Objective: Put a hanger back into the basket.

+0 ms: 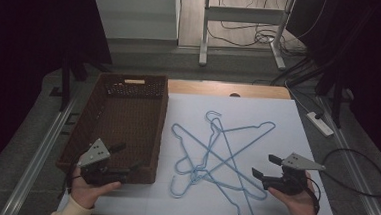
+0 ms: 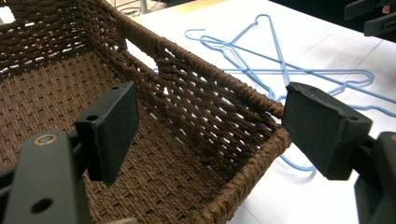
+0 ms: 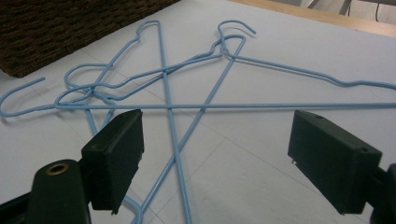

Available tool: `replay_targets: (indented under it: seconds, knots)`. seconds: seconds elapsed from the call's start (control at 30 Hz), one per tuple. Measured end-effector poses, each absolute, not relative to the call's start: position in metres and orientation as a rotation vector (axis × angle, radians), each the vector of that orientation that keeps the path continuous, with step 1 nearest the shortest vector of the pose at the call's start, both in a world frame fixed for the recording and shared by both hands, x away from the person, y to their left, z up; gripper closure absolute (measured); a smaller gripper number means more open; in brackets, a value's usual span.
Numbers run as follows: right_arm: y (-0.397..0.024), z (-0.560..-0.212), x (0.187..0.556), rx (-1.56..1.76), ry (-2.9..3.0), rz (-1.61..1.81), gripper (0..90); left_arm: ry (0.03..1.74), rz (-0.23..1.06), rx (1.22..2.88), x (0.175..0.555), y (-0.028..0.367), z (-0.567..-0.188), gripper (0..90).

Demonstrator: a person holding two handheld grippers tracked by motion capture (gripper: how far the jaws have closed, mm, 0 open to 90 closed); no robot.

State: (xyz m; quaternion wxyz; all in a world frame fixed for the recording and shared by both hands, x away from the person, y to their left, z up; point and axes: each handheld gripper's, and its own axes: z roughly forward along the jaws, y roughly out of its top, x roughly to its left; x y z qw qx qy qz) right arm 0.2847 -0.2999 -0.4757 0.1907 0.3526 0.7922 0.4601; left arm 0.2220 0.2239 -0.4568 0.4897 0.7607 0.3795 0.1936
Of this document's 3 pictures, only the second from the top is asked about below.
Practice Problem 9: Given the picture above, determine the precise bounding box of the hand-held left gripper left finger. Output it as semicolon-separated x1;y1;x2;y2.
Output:
74;81;139;188

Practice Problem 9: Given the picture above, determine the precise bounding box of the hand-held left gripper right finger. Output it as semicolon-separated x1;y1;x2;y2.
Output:
281;81;373;181

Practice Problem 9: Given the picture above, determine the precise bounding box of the brown woven basket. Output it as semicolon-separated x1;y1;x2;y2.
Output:
0;0;292;224

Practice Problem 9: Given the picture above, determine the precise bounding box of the blue wire clothes hanger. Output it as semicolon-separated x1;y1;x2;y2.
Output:
230;13;316;173
153;35;396;119
184;28;396;105

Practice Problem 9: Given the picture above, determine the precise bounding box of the thin dark cable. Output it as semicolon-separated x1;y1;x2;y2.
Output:
114;0;142;17

